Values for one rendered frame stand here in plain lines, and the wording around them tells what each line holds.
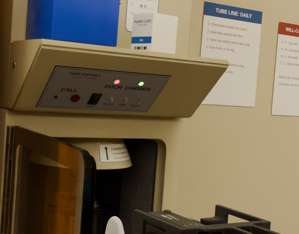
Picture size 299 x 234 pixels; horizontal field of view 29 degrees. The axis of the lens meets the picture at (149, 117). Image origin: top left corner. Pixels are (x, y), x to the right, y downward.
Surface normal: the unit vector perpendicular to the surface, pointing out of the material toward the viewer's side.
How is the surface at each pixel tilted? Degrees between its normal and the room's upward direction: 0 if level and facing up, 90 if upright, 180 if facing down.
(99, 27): 90
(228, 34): 90
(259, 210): 90
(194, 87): 135
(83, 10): 90
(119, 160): 67
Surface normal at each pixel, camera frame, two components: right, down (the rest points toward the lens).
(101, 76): 0.33, 0.77
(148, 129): 0.54, 0.08
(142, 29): -0.76, -0.02
